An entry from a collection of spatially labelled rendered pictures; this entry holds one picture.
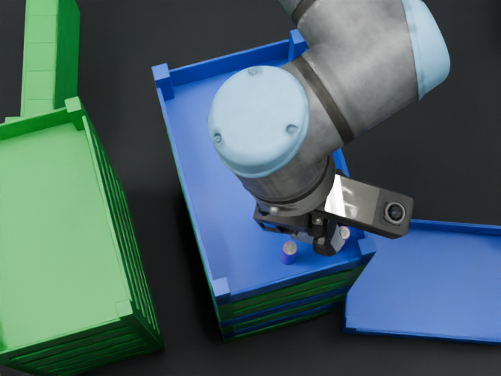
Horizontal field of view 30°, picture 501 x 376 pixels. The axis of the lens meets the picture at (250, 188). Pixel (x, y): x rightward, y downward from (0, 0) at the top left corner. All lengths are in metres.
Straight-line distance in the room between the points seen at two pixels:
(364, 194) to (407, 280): 0.73
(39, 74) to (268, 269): 0.60
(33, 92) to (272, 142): 0.85
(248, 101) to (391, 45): 0.13
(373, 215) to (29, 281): 0.52
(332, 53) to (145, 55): 1.01
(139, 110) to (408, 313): 0.62
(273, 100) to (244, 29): 1.02
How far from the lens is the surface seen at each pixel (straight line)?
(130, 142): 1.74
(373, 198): 0.98
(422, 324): 1.68
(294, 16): 0.85
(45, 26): 1.63
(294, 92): 0.79
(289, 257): 1.13
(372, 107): 0.81
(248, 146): 0.79
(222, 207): 1.20
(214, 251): 1.19
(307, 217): 1.00
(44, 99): 1.58
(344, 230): 1.13
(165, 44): 1.80
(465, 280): 1.71
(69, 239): 1.29
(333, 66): 0.81
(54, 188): 1.31
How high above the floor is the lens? 1.65
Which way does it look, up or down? 75 degrees down
